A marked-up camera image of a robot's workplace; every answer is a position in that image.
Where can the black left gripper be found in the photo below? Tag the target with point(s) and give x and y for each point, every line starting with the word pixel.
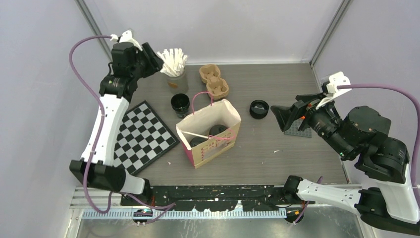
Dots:
pixel 155 63

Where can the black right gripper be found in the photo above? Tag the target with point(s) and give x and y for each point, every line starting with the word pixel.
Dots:
pixel 283 114

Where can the brown cardboard cup carrier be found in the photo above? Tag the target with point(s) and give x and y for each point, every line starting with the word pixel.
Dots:
pixel 216 86

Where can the single white straw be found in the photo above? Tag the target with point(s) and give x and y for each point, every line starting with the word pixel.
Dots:
pixel 196 135

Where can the black coffee lid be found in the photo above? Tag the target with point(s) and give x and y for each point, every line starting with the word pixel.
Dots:
pixel 217 129
pixel 196 141

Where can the paper bag with pink handles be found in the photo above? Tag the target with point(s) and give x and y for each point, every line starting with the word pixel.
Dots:
pixel 208 132

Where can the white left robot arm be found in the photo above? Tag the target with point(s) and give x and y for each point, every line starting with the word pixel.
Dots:
pixel 95 168

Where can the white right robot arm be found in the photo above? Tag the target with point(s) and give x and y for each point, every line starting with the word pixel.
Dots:
pixel 362 136

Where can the white paper straws bundle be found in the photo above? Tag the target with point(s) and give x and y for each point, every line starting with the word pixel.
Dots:
pixel 174 61

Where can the grey lego baseplate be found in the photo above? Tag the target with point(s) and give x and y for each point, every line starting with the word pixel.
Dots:
pixel 294 130

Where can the grey straw holder cup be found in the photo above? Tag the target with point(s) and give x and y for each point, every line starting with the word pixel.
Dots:
pixel 179 84

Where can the stack of black cups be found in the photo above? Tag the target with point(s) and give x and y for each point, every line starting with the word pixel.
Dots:
pixel 180 104

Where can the black white chessboard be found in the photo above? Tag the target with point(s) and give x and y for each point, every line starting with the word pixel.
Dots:
pixel 143 138

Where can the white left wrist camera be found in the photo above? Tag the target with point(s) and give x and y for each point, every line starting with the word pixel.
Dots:
pixel 126 36

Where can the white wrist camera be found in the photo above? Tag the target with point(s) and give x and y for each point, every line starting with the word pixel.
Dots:
pixel 126 36
pixel 330 88

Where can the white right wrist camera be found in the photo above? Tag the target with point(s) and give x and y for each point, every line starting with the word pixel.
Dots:
pixel 330 88

